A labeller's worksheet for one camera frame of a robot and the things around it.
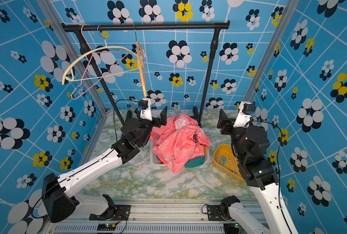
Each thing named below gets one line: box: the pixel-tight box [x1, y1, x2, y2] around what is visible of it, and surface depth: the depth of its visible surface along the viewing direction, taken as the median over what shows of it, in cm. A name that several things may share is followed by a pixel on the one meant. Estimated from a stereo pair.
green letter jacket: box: [184, 155, 206, 169], surface depth 80 cm
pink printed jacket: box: [150, 113, 212, 174], surface depth 82 cm
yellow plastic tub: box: [212, 143, 245, 182], surface depth 93 cm
